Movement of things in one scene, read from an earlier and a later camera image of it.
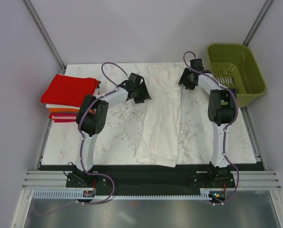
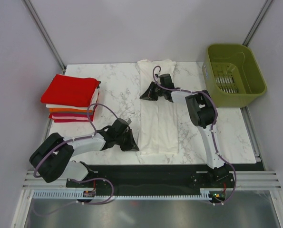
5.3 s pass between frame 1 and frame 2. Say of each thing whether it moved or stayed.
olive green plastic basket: stayed
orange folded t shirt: stayed
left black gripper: moved
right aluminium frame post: stayed
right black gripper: moved
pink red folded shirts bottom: stayed
